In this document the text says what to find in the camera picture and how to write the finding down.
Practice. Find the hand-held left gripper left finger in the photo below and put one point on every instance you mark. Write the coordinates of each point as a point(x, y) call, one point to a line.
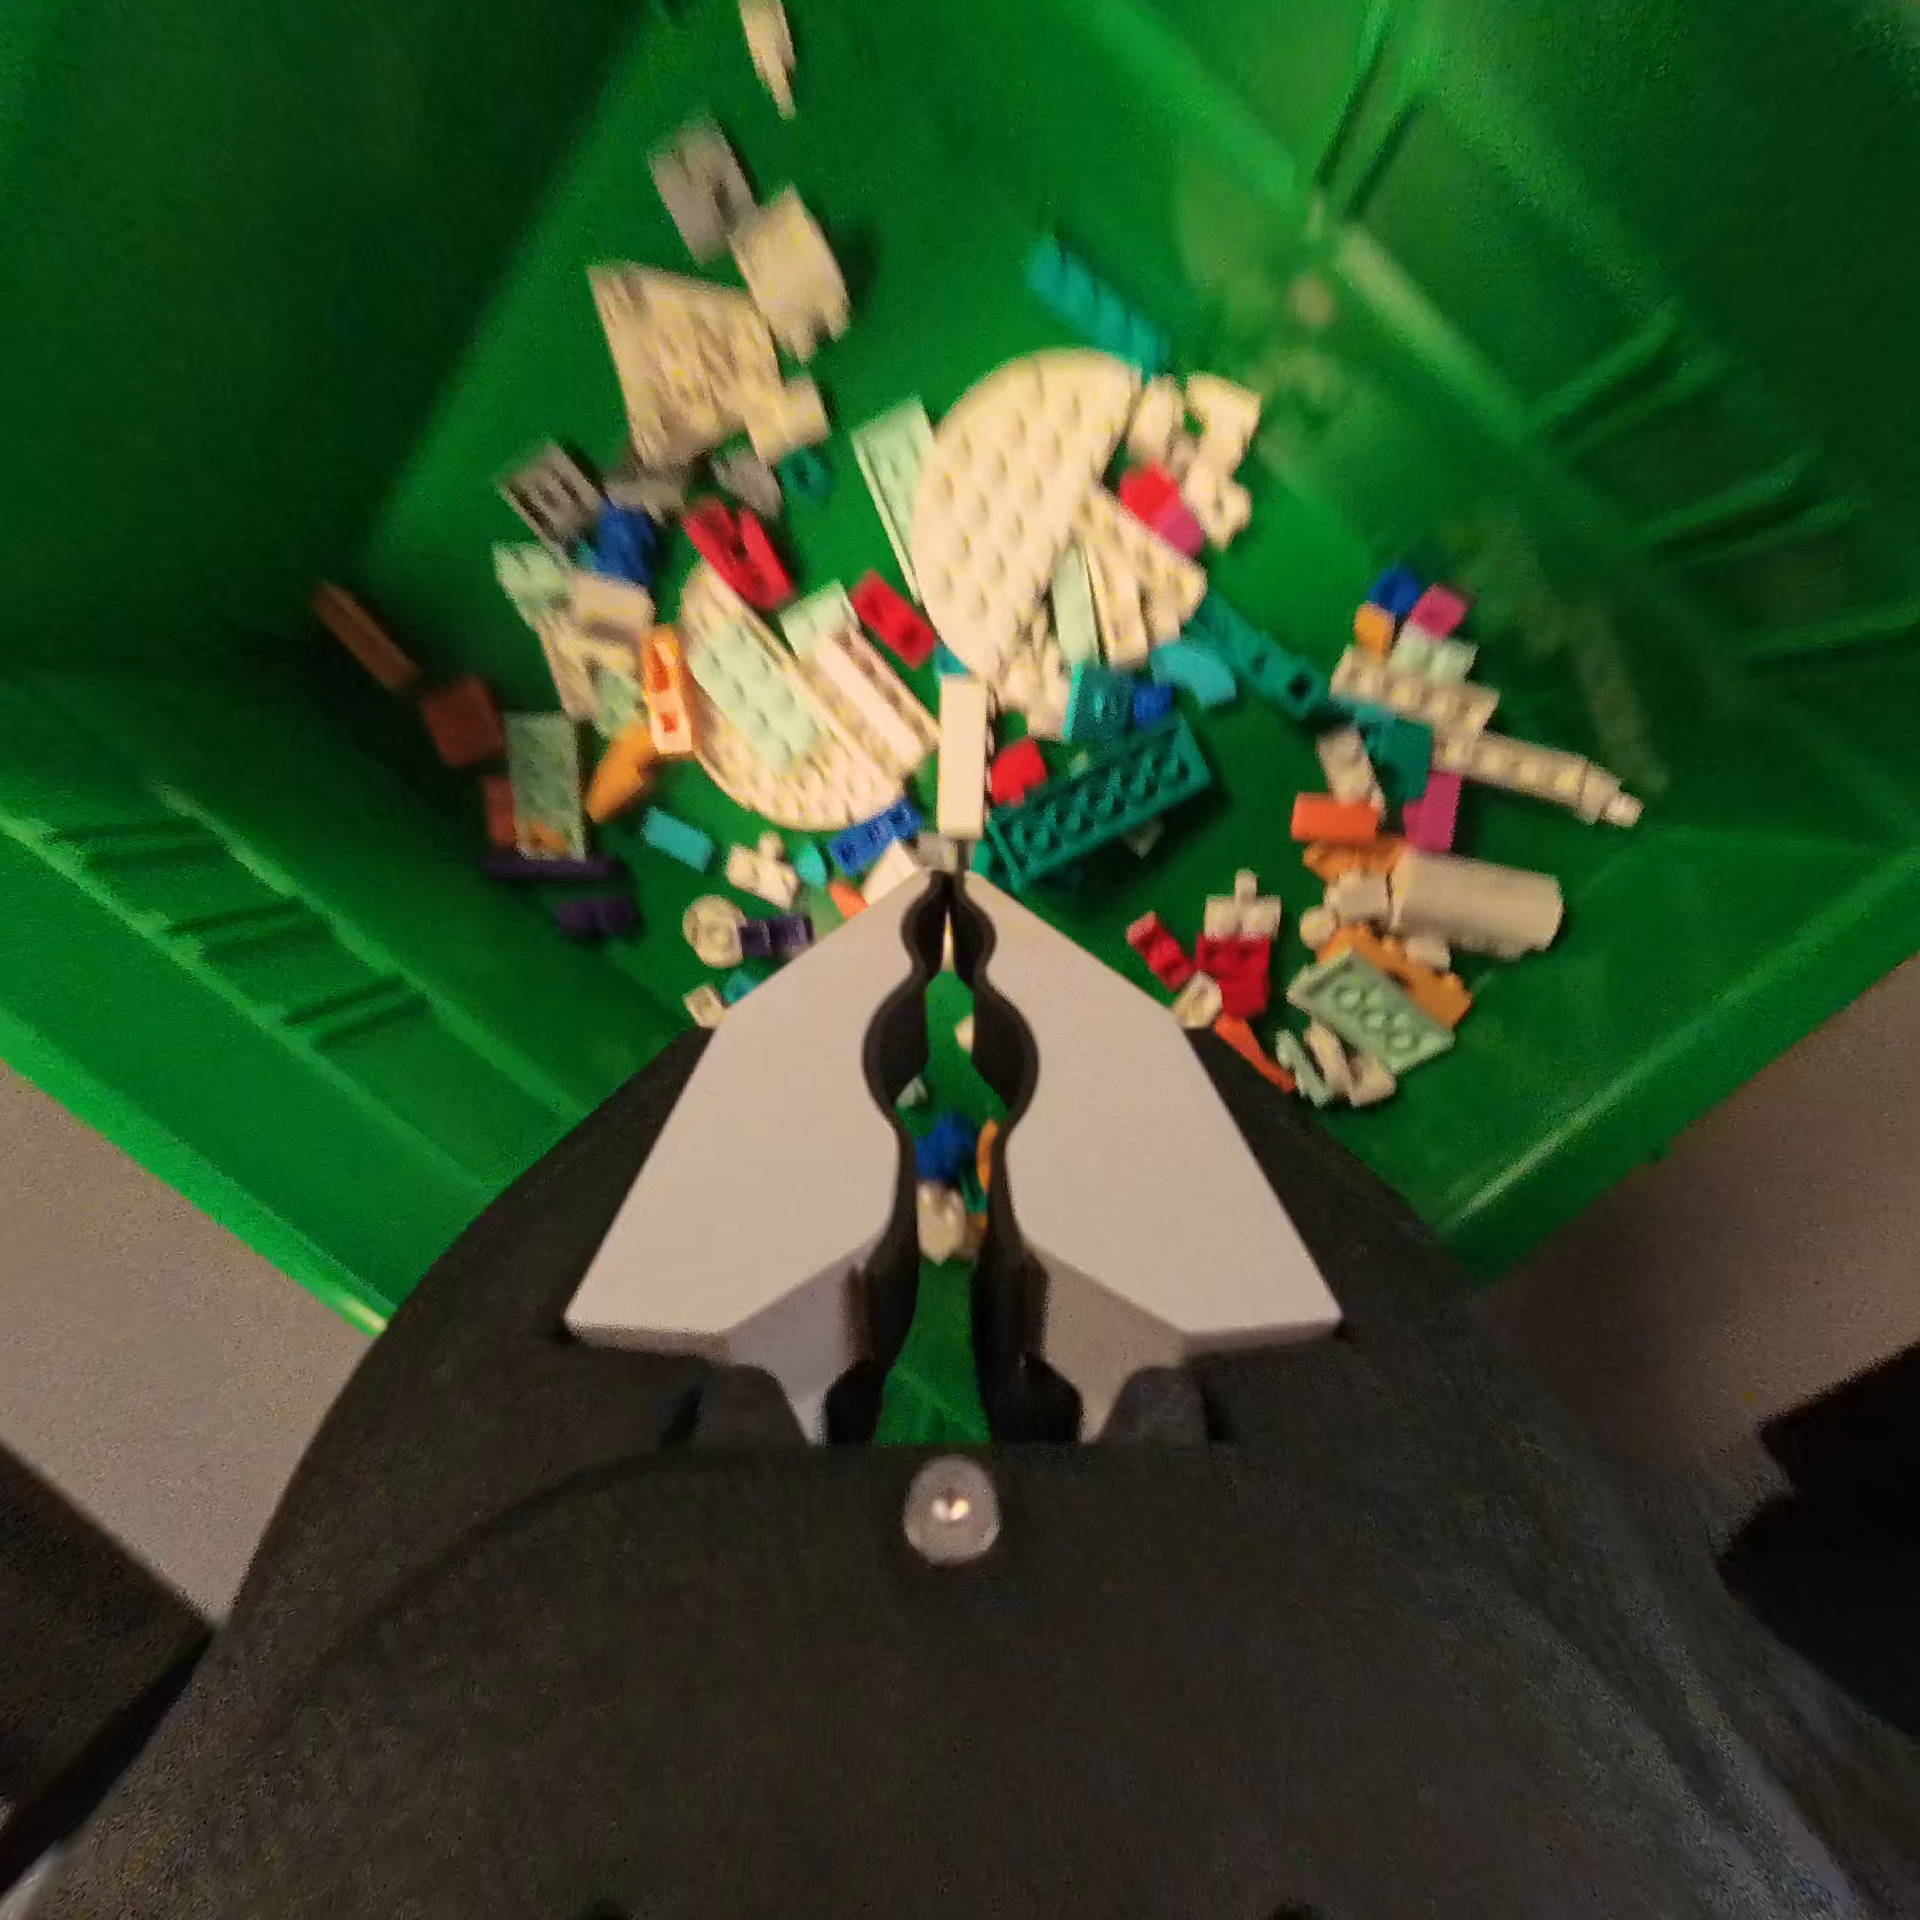
point(751, 1172)

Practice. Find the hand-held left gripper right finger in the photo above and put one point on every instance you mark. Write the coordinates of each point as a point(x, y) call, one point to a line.
point(1140, 1184)

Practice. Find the long white lego brick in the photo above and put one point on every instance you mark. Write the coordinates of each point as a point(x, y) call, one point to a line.
point(960, 750)

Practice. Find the pile of mixed lego bricks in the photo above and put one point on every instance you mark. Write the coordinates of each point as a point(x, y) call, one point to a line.
point(1020, 494)

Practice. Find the green plastic bin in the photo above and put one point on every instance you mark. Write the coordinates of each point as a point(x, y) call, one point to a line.
point(225, 376)

